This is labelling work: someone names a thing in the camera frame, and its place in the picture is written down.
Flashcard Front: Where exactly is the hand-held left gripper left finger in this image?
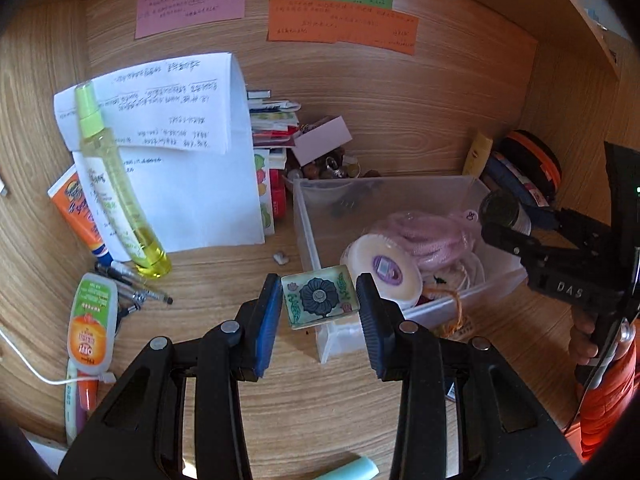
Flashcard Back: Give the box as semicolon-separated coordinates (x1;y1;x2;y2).
59;273;283;480

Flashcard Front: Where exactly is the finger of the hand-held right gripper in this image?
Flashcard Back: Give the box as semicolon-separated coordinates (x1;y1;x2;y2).
482;222;543;268
537;207;613;249

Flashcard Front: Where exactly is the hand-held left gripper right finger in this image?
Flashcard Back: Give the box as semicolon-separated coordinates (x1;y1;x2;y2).
354;272;583;480

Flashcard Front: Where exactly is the white drawstring cloth pouch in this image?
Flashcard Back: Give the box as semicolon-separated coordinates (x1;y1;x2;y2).
425;250;488;301

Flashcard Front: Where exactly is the pink round bunny sticker container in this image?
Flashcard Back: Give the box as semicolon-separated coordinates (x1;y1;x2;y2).
447;209;483;241

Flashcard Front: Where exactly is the flower print square tile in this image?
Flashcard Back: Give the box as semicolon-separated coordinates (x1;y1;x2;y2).
280;267;357;330

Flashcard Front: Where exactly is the white round jar purple label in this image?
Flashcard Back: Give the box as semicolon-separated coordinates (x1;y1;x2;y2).
340;234;423;311

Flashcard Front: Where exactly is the orange braided cord charm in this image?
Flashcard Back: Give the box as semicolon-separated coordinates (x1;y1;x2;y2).
427;285;476;341

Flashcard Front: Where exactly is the pink coil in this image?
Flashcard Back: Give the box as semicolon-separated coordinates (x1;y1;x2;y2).
372;211;476;273

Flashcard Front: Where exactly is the clear plastic storage box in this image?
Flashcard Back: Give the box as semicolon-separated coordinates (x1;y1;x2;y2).
292;175;528;365

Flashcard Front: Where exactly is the person's right forearm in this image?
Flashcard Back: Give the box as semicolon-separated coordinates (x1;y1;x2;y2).
565;310;640;461

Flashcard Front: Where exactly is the wooden desktop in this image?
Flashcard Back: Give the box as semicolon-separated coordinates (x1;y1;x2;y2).
0;170;601;480

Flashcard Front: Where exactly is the person's right hand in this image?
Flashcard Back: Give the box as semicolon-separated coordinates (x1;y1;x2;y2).
567;310;600;367

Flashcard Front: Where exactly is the blue zip pouch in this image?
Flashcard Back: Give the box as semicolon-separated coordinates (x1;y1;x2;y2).
482;152;556;231

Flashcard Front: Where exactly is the black case with orange zip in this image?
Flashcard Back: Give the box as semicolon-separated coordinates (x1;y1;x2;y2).
500;130;563;206

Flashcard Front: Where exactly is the yellow tube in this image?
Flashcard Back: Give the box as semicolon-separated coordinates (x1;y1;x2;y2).
462;131;493;177

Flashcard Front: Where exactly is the fruit print booklet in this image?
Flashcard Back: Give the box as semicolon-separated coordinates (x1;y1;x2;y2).
252;147;288;236

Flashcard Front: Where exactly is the white paper folder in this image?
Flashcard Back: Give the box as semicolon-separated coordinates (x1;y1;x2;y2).
100;51;266;261

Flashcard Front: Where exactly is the light green tube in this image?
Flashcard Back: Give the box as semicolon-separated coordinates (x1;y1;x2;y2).
312;455;378;480

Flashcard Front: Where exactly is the black pen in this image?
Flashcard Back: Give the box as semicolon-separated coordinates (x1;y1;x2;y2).
95;260;173;306

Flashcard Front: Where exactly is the pile of beads and rings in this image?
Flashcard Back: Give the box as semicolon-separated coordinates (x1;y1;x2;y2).
287;147;381;181

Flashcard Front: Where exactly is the orange pen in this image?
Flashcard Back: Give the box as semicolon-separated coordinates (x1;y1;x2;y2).
77;375;101;411

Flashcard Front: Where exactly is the small white cardboard box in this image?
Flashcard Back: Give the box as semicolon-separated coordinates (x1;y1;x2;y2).
291;116;353;167

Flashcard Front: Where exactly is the yellow spray bottle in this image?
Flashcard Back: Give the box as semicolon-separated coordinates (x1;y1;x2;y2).
74;81;172;279

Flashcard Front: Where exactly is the stack of booklets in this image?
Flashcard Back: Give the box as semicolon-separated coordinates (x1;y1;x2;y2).
247;90;302;148

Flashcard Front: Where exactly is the green and white tube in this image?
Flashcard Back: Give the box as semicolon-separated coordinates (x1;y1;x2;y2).
65;360;82;446

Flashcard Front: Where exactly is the orange sunscreen tube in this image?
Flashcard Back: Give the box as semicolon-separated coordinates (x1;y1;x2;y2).
47;170;111;261

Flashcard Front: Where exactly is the wooden shelf board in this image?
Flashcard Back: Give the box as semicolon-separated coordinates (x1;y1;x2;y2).
532;0;633;78

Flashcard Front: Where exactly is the handwritten white paper sheet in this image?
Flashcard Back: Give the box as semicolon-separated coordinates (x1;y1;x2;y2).
54;51;248;156

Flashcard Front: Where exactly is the orange sticky note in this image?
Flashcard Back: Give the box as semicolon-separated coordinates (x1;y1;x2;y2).
266;0;420;57

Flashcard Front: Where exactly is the white charging cable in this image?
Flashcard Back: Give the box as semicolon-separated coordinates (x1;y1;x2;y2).
0;327;116;387

